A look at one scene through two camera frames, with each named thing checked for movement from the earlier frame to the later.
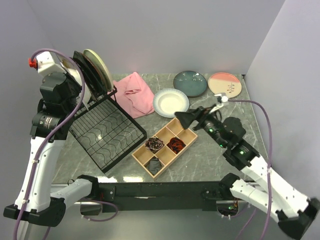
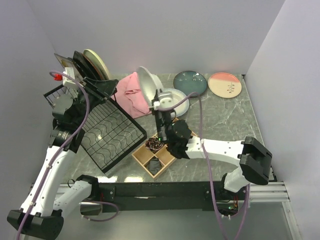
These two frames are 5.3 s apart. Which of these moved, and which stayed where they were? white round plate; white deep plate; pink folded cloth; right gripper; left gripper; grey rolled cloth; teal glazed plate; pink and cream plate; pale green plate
Moved: right gripper; left gripper; white round plate
Stayed: teal glazed plate; grey rolled cloth; pale green plate; pink and cream plate; white deep plate; pink folded cloth
